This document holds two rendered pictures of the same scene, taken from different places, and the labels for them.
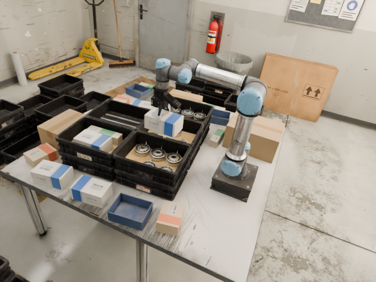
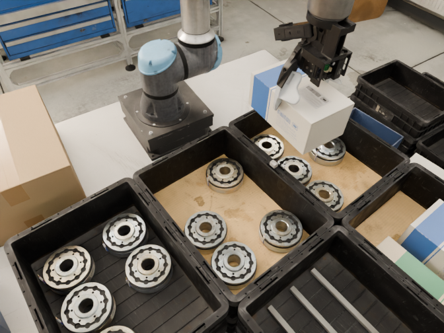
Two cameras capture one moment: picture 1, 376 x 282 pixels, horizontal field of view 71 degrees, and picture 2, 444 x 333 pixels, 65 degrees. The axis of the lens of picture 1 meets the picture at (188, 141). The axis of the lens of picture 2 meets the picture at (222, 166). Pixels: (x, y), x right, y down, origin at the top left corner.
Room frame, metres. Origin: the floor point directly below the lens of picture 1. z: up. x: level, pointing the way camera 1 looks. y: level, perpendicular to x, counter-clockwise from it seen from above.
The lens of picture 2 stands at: (1.95, 0.39, 1.59)
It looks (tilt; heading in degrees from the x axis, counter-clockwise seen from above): 50 degrees down; 216
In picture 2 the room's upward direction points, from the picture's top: 1 degrees clockwise
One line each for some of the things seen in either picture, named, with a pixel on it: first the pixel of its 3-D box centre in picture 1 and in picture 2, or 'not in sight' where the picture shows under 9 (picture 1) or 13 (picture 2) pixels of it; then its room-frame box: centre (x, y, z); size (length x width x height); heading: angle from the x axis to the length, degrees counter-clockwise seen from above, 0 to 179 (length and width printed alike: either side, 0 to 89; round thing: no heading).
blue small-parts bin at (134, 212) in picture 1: (130, 211); (363, 137); (0.95, 0.27, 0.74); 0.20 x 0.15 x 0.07; 78
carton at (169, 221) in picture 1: (170, 217); not in sight; (0.94, 0.04, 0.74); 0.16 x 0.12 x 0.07; 172
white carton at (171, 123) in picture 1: (164, 121); (296, 103); (1.36, 0.16, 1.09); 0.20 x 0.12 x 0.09; 70
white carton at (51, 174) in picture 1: (53, 174); not in sight; (1.15, 0.79, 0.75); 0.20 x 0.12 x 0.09; 81
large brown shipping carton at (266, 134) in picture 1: (253, 135); (11, 162); (1.79, -0.51, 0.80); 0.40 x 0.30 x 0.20; 69
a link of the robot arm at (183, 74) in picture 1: (181, 73); not in sight; (1.34, 0.08, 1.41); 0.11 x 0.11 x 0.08; 70
